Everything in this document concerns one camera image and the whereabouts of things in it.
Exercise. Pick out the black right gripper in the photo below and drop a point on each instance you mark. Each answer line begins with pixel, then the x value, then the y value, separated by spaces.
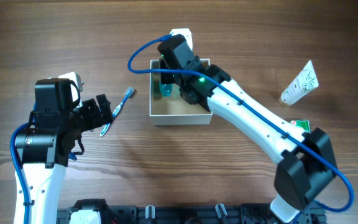
pixel 166 76

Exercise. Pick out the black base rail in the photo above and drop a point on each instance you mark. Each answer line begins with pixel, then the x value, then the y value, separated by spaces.
pixel 98 211

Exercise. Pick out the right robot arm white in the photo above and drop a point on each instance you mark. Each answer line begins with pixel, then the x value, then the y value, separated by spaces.
pixel 302 158

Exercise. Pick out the blue Listerine mouthwash bottle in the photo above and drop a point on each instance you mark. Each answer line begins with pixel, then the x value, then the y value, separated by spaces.
pixel 166 89

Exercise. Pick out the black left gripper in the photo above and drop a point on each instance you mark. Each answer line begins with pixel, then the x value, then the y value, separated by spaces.
pixel 93 111

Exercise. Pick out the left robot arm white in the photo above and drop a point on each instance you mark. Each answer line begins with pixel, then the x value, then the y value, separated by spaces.
pixel 41 148

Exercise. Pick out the white Pantene tube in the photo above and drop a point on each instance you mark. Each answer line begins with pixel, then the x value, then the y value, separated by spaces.
pixel 305 82

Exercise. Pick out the green white soap box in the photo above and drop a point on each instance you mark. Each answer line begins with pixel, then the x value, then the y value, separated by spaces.
pixel 304 124

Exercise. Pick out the white cardboard box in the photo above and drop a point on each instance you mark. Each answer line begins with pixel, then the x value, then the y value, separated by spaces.
pixel 173 109

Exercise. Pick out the blue white toothbrush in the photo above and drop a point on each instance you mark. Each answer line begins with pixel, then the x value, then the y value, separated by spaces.
pixel 129 93

